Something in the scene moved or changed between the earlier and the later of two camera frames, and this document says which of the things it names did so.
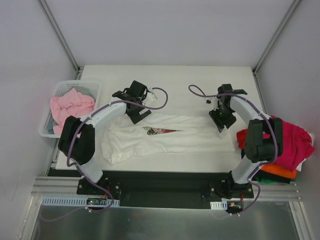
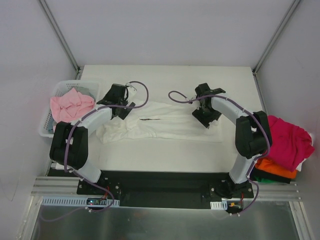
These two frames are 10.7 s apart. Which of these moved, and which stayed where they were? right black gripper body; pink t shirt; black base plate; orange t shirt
Moved: right black gripper body
Stayed: black base plate; pink t shirt; orange t shirt
